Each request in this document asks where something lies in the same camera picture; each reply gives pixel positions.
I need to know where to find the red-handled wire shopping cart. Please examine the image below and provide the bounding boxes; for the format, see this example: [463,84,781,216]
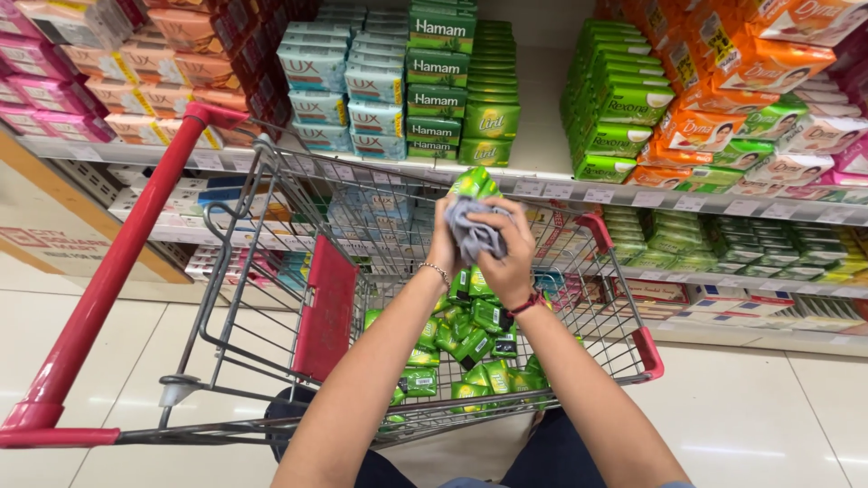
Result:
[0,102,666,451]

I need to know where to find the person's left hand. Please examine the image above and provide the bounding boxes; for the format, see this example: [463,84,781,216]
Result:
[425,196,469,276]

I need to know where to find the silver chain bracelet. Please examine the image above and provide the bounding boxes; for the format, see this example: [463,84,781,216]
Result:
[417,262,452,288]

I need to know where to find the red thread wristband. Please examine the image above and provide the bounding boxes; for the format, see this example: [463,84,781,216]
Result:
[505,290,547,319]

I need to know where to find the grey cloth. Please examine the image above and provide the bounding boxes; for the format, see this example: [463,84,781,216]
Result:
[443,196,514,264]

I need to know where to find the beige store sign panel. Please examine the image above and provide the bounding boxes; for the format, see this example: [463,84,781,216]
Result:
[0,127,193,286]

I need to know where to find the person's dark trousers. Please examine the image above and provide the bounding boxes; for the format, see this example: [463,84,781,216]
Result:
[264,385,611,488]

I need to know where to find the green soap packet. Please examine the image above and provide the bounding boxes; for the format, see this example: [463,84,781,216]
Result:
[447,167,504,205]

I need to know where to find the pile of green soap bars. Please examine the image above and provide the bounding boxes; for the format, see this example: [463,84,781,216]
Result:
[363,264,556,427]

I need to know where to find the store shelf with soaps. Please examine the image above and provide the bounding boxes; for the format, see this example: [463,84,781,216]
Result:
[0,0,868,357]

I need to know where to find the person's right hand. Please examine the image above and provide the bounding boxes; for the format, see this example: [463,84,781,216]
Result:
[465,197,541,310]

